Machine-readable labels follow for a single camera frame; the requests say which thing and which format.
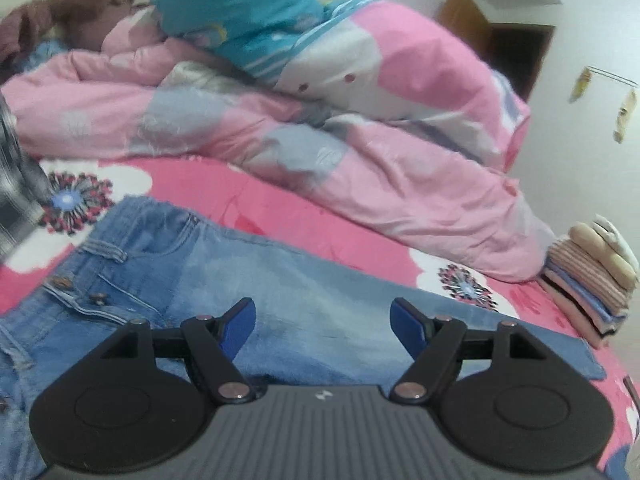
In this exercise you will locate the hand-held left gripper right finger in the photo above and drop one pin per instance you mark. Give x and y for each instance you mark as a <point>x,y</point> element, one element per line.
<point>407,327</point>

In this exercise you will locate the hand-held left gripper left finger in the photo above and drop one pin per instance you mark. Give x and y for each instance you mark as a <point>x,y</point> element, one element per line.
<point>240,325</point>

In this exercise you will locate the blue denim jeans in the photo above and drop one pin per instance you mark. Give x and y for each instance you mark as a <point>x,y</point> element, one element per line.
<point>300,290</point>

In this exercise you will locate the stack of folded clothes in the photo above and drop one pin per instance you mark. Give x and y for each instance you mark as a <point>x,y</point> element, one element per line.
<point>585,280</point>

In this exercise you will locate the pink floral bed sheet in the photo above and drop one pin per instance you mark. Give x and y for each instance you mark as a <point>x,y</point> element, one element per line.
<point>300,220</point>

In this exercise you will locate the pink grey floral duvet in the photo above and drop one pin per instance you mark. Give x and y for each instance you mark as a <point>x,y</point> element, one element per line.
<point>400,200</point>

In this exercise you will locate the white grey cloth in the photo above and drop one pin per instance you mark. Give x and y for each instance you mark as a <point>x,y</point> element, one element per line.
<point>195,77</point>

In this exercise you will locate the black white plaid shirt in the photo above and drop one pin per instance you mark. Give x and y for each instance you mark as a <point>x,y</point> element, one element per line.
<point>15,200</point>

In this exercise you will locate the dark wooden door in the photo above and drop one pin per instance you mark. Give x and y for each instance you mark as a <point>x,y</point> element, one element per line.
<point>515,55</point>

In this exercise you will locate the yellowed paper scrap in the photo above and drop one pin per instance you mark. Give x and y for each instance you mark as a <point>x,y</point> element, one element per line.
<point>581,85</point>
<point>625,115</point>

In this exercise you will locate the light blue cloth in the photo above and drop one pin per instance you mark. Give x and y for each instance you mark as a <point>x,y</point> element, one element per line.
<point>45,55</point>

